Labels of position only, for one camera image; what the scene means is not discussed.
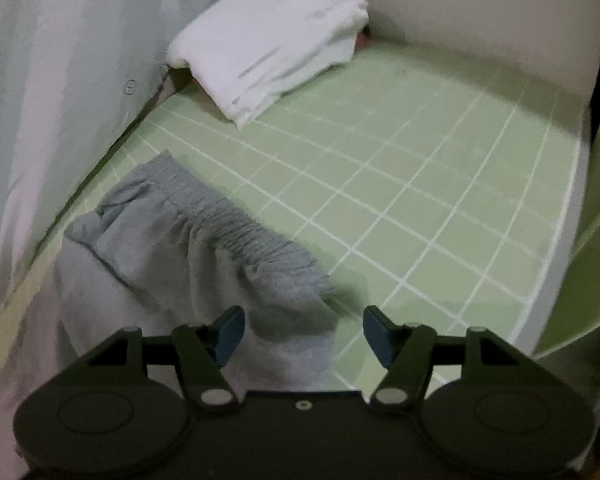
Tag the white folded garment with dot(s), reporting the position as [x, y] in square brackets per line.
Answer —
[260, 45]

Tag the light blue printed blanket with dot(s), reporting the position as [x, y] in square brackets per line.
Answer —
[55, 85]

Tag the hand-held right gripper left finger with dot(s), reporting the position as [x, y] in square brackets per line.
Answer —
[230, 335]

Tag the green grid mat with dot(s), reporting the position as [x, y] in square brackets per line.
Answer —
[405, 185]

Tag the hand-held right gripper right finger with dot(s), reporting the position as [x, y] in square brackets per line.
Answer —
[377, 335]

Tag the grey shorts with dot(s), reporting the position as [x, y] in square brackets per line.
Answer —
[180, 240]

